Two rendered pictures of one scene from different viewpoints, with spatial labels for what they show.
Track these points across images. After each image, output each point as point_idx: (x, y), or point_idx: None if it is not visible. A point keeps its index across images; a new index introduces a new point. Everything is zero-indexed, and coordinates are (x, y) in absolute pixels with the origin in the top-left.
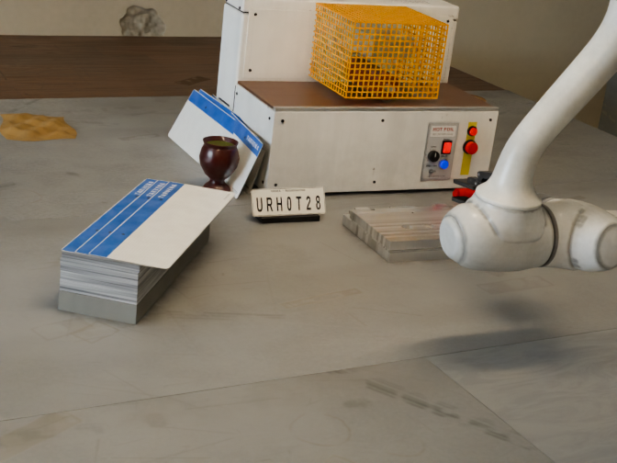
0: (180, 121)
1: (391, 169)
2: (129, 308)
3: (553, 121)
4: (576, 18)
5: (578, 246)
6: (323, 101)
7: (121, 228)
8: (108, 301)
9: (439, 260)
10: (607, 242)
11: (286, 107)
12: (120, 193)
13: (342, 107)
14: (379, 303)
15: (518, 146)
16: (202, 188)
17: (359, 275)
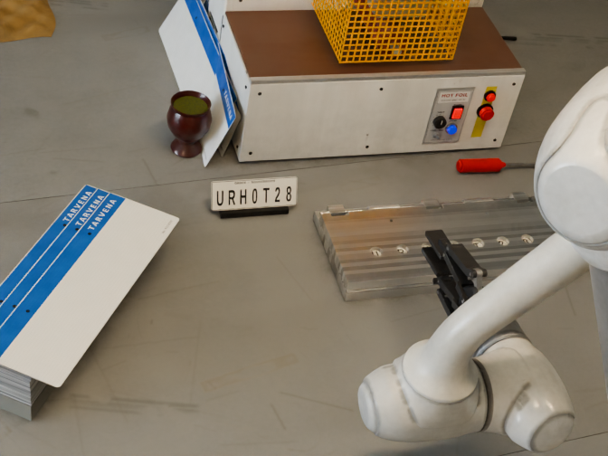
0: (171, 20)
1: (388, 134)
2: (23, 407)
3: (496, 321)
4: None
5: (513, 430)
6: (315, 61)
7: (29, 298)
8: (3, 396)
9: (404, 297)
10: (545, 434)
11: (265, 80)
12: (76, 153)
13: (332, 76)
14: (312, 384)
15: (451, 338)
16: (143, 208)
17: (304, 326)
